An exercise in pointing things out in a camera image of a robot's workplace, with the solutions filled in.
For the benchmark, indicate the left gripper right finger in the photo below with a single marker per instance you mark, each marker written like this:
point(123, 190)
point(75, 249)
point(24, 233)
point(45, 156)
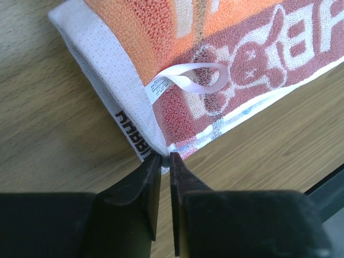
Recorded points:
point(254, 223)

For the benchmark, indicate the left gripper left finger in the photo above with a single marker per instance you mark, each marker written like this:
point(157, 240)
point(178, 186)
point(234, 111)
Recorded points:
point(120, 221)

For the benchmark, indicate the lettered beige towel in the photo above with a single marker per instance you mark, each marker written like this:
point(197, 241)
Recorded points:
point(176, 75)

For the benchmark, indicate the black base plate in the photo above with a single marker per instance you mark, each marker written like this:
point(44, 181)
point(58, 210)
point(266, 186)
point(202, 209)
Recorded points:
point(327, 194)

